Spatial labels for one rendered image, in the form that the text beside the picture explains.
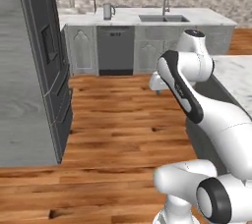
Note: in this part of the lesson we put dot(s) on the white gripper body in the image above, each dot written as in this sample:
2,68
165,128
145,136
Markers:
158,83

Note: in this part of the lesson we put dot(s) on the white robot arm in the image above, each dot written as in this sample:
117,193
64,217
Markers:
226,126

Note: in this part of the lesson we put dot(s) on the wide grey base cupboard run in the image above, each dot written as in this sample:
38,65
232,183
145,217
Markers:
147,51

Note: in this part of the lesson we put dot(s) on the grey dishwasher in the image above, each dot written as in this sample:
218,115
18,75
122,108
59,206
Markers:
115,49

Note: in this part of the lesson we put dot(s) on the steel sink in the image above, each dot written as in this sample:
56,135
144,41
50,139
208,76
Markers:
164,18

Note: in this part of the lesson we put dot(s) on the dark grey island cabinet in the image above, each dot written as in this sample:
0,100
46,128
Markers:
205,142

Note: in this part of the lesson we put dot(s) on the steel tap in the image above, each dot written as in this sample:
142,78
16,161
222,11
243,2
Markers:
165,3

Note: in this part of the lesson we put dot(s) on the narrow grey base cupboard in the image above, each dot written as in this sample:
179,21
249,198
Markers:
81,49

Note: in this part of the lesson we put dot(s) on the grey metal jug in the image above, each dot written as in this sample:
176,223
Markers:
107,11

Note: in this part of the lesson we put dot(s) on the dark grey fridge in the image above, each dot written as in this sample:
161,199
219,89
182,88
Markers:
49,70

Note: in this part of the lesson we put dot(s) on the grey wall socket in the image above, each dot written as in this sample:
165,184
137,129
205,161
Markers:
71,3

